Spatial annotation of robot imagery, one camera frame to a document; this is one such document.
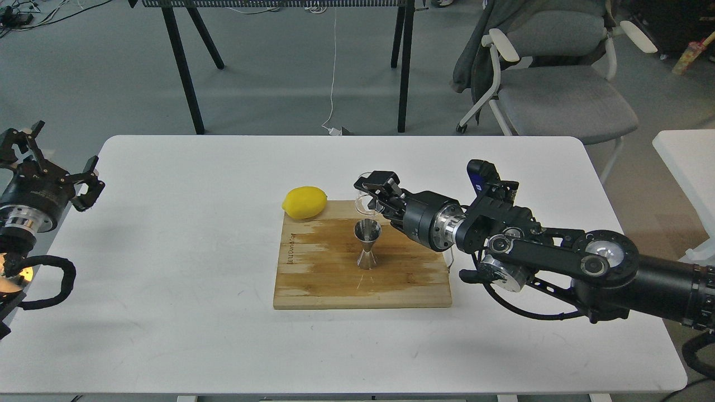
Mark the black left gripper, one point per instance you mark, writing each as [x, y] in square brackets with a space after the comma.
[36, 203]

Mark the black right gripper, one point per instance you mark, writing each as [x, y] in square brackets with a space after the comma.
[428, 218]

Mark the small clear glass cup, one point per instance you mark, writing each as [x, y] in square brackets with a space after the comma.
[362, 202]

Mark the steel double jigger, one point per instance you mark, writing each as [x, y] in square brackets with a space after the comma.
[367, 231]

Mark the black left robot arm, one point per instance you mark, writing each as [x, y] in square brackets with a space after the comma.
[16, 246]

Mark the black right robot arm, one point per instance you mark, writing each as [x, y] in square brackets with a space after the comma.
[600, 273]

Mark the yellow lemon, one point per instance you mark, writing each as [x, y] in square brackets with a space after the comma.
[304, 202]

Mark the wooden cutting board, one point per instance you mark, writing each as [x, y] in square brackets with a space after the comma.
[317, 266]

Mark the grey office chair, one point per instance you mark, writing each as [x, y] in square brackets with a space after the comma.
[545, 69]

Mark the colourful broom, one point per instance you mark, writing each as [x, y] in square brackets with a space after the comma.
[691, 53]

